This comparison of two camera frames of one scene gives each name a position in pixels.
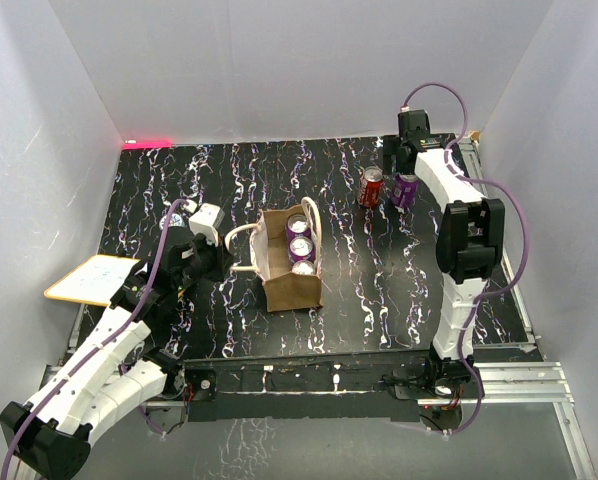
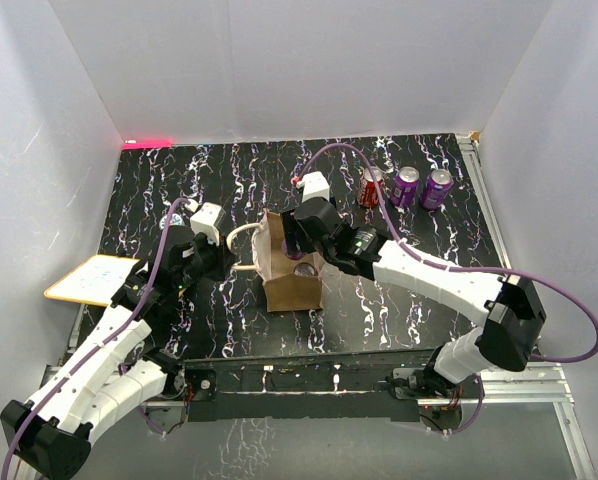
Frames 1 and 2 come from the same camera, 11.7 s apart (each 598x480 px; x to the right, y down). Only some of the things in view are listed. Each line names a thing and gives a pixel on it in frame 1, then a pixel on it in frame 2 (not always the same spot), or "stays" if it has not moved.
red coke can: x=370 y=186 stays
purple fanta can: x=404 y=190 stays
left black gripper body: x=206 y=262 stays
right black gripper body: x=392 y=145 to x=292 y=228
